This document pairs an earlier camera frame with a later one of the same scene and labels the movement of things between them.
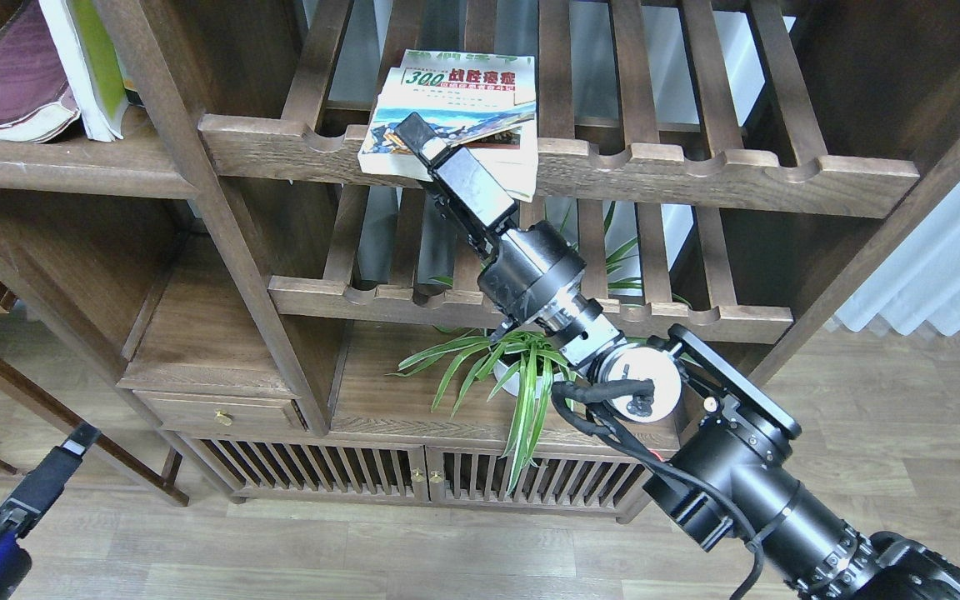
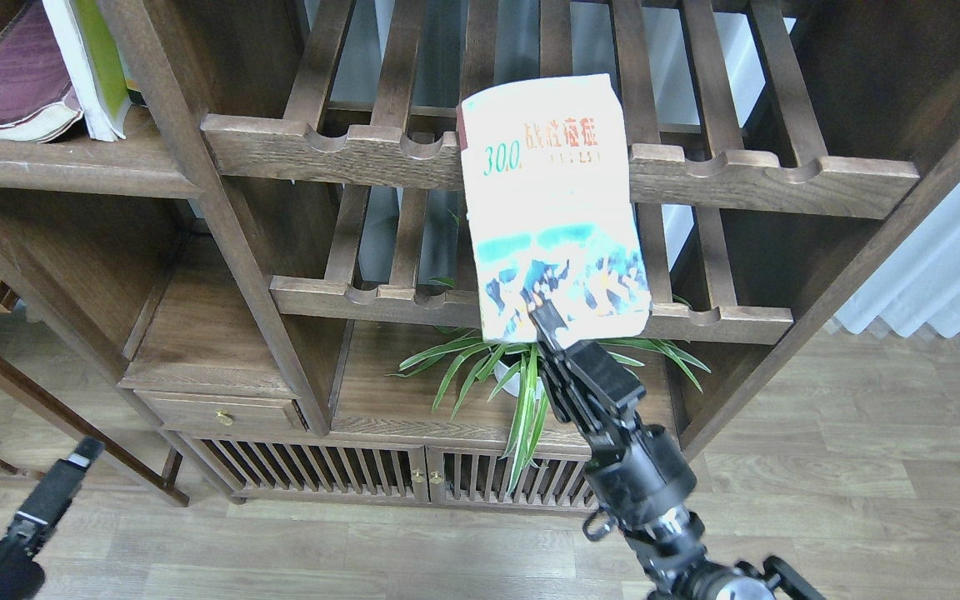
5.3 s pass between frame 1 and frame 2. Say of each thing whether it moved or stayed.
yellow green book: stayed
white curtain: stayed
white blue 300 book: moved
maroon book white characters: stayed
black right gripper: moved
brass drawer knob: stayed
